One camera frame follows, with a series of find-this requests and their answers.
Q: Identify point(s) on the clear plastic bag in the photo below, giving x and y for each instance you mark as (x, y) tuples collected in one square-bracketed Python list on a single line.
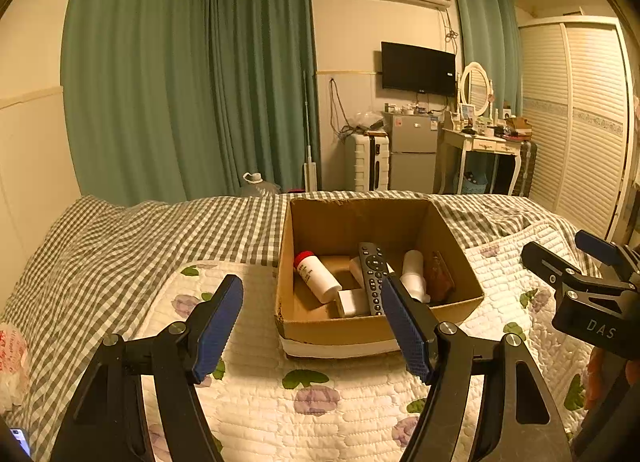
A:
[(367, 120)]

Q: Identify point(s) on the white floral quilted blanket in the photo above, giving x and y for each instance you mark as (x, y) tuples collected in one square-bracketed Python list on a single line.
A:
[(300, 422)]

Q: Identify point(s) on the white tube with red cap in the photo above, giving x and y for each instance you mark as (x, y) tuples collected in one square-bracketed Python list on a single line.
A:
[(317, 279)]

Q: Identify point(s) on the white louvred wardrobe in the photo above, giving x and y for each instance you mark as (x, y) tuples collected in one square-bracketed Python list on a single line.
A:
[(585, 116)]

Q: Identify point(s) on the grey small fridge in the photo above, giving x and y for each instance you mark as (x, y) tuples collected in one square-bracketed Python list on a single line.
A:
[(412, 141)]

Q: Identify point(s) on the white mop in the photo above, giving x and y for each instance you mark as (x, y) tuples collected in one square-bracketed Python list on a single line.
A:
[(310, 176)]

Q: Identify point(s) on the white dressing table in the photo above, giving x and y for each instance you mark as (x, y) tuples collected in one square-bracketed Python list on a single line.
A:
[(480, 144)]

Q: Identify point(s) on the white plug adapter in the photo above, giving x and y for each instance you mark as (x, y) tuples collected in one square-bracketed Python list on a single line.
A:
[(356, 268)]

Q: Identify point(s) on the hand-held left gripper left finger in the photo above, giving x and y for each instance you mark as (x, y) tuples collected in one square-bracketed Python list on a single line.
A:
[(217, 332)]

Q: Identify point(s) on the white square charger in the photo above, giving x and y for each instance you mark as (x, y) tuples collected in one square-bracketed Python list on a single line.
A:
[(352, 302)]

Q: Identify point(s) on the brown patterned case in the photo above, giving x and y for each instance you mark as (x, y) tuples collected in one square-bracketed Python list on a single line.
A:
[(440, 279)]

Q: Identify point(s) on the white oval mirror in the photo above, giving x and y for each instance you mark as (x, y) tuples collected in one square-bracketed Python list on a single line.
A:
[(475, 89)]

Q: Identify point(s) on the small brown cardboard box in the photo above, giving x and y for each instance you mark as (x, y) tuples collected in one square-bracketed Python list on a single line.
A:
[(520, 125)]

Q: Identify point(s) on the white plastic bottle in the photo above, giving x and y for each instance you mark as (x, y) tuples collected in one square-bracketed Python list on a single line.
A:
[(414, 272)]

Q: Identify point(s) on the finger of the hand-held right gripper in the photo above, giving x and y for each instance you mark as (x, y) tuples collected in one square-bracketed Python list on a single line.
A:
[(595, 244), (547, 264)]

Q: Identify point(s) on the smartphone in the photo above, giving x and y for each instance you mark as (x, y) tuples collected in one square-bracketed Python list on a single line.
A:
[(21, 442)]

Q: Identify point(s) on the person's right hand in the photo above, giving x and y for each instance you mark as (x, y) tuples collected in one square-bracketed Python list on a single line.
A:
[(607, 382)]

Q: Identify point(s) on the black wall television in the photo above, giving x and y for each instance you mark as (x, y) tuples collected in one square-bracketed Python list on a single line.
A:
[(417, 67)]

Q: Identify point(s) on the black remote control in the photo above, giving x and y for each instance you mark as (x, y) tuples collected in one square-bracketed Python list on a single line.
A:
[(372, 282)]

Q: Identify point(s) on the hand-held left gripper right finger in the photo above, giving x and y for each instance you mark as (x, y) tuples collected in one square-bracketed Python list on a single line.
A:
[(407, 332)]

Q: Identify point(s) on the dark suitcase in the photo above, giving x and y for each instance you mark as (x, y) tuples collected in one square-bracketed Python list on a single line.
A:
[(525, 166)]

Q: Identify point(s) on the clear water jug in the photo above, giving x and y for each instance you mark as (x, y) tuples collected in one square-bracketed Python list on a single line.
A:
[(262, 187)]

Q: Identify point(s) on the grey checked duvet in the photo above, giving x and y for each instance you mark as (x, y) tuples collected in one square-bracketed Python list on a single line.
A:
[(100, 262)]

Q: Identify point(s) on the blue basket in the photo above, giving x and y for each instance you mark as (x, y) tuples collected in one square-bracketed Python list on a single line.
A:
[(472, 186)]

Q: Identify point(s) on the white plastic bag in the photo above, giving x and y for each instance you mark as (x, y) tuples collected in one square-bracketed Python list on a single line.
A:
[(12, 367)]

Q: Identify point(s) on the white ribbed suitcase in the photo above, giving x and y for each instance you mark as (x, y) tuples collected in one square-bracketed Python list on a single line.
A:
[(362, 161)]

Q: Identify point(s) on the green curtain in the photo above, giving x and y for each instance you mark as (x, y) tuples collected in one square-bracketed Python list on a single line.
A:
[(135, 81), (482, 26), (262, 76)]

